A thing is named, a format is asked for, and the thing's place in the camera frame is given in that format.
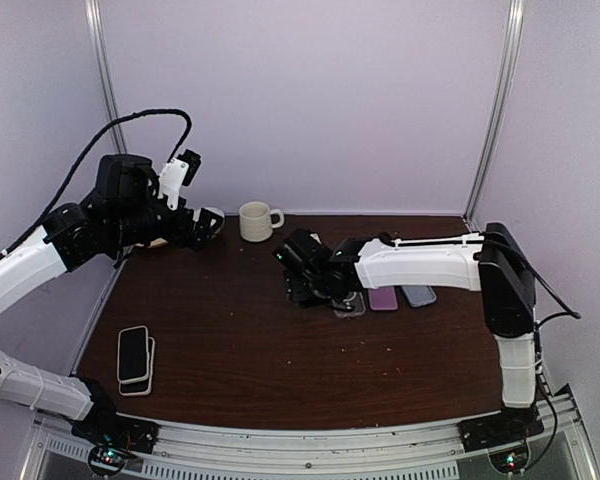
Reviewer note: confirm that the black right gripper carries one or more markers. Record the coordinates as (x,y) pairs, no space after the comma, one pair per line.
(295,290)

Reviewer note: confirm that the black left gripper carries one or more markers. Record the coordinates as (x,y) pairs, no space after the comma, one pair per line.
(200,234)

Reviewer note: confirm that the clear magsafe phone case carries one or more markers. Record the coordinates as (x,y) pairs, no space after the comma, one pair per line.
(351,307)

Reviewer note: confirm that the light blue phone case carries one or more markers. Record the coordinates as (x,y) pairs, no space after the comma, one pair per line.
(418,296)

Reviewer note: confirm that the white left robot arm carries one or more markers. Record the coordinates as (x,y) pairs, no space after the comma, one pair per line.
(130,205)

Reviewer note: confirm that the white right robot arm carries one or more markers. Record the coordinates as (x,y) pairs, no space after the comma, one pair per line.
(488,262)

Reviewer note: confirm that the beige ceramic plate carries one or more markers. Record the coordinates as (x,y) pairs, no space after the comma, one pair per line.
(153,244)

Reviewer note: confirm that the white ceramic bowl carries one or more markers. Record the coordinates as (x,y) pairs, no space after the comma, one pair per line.
(212,220)

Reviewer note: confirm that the white ceramic mug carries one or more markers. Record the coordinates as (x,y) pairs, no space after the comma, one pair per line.
(258,221)

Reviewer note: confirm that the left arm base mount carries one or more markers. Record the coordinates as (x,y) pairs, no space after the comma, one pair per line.
(115,439)

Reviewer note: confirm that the left aluminium frame post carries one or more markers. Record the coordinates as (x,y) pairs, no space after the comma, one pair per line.
(99,47)

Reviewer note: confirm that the aluminium frame post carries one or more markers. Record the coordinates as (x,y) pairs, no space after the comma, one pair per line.
(99,47)
(509,59)

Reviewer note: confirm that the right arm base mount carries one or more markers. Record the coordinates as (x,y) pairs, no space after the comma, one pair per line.
(506,436)

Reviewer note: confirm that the aluminium front rail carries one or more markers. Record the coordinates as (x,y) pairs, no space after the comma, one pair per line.
(432,450)

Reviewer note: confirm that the right aluminium frame post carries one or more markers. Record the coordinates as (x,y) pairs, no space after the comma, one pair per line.
(509,59)

